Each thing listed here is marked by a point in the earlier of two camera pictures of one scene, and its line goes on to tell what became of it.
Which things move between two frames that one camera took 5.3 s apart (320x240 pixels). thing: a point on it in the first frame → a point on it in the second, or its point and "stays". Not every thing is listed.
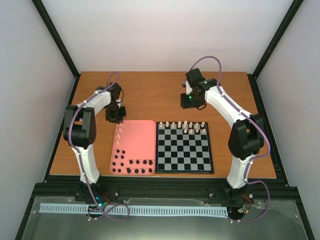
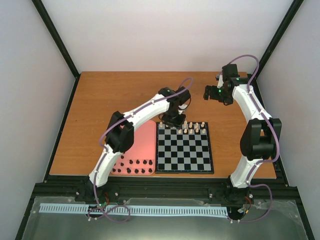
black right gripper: (184, 104) → (228, 100)
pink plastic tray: (134, 148) stays
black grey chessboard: (183, 148) stays
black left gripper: (115, 120) → (177, 124)
